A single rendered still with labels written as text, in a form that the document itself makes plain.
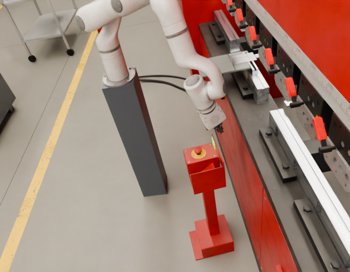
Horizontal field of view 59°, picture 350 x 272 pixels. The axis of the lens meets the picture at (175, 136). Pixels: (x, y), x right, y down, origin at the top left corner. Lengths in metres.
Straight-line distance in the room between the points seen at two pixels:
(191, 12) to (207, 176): 1.44
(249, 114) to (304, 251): 0.72
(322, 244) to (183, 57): 0.80
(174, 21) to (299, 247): 0.88
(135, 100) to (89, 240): 1.09
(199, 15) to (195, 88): 1.36
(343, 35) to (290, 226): 0.67
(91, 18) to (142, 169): 1.08
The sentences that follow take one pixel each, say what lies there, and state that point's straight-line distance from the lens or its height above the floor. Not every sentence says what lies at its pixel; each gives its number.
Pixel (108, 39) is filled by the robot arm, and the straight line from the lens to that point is 1.67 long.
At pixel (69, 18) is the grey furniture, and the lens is 5.11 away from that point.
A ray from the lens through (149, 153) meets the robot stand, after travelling 2.07.
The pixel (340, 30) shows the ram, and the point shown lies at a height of 1.54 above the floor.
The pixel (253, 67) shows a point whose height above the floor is 1.00.
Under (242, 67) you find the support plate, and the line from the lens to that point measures 1.71.
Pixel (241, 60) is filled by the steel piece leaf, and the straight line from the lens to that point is 1.77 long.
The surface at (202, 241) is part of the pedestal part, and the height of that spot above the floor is 0.12.
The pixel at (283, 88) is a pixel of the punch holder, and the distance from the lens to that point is 1.19.
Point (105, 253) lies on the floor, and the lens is 2.28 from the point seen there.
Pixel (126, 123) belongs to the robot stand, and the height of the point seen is 0.73.
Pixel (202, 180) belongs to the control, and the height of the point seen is 0.75.
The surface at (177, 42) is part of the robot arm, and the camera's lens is 1.20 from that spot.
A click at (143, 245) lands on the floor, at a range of 2.22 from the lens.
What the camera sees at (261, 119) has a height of 0.88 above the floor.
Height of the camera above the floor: 1.90
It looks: 42 degrees down
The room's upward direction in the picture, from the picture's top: 13 degrees counter-clockwise
